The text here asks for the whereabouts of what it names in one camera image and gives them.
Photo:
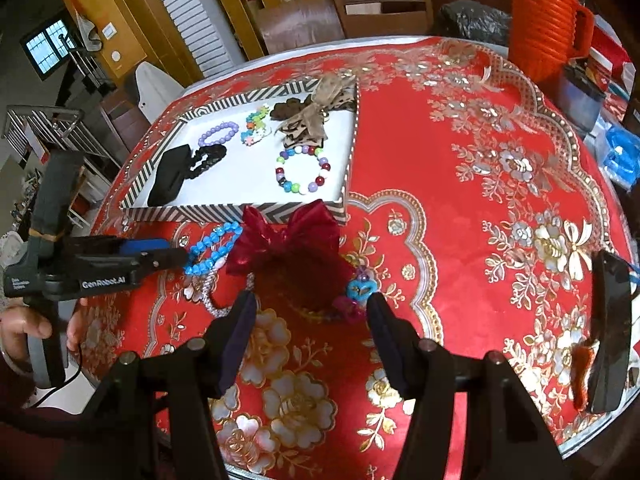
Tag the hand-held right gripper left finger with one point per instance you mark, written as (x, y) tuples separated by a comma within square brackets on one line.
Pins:
[(237, 340)]

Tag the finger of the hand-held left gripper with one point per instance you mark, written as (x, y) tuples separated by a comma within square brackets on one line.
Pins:
[(145, 246), (165, 260)]

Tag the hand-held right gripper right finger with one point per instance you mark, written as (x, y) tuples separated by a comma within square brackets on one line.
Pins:
[(387, 340)]

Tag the black hair clip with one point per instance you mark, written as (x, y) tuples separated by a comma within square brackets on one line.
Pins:
[(167, 177)]

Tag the red satin bow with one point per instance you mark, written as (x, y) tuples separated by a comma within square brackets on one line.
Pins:
[(295, 245)]

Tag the black scrunchie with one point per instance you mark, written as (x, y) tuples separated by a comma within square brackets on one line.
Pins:
[(210, 156)]

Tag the striped tray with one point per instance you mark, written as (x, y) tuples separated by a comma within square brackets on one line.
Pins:
[(250, 180)]

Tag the brown flower hair clip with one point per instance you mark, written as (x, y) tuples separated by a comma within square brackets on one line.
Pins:
[(286, 110)]

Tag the leopard print bow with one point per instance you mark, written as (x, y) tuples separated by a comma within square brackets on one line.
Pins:
[(310, 115)]

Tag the person's left forearm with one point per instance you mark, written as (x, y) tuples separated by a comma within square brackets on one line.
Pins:
[(25, 425)]

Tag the person's left hand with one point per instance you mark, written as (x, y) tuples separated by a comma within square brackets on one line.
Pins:
[(22, 327)]

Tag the metal railing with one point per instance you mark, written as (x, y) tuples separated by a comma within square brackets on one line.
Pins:
[(65, 160)]

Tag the red floral tablecloth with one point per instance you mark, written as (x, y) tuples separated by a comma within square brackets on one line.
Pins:
[(450, 210)]

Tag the white padded board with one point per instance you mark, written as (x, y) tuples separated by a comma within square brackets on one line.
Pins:
[(157, 90)]

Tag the window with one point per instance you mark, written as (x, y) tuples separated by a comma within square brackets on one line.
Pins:
[(45, 47)]

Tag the orange tassel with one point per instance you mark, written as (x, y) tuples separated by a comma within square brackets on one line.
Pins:
[(585, 375)]

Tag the black smartphone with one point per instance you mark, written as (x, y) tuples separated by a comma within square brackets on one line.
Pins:
[(610, 330)]

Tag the white louvered door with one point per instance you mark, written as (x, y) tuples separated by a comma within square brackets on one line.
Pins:
[(190, 10)]

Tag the padded brown chair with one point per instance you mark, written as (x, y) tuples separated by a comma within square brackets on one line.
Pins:
[(300, 25)]

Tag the blue plastic bag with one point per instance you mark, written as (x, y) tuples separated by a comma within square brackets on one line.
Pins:
[(622, 155)]

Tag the grey lidded container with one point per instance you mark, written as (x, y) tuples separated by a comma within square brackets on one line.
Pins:
[(580, 97)]

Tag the black plastic bag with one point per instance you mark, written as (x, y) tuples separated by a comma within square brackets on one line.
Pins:
[(472, 22)]

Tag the wooden slat chair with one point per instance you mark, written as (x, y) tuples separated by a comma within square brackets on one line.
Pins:
[(382, 5)]

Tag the orange plastic basket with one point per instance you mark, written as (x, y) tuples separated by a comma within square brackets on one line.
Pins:
[(545, 15)]

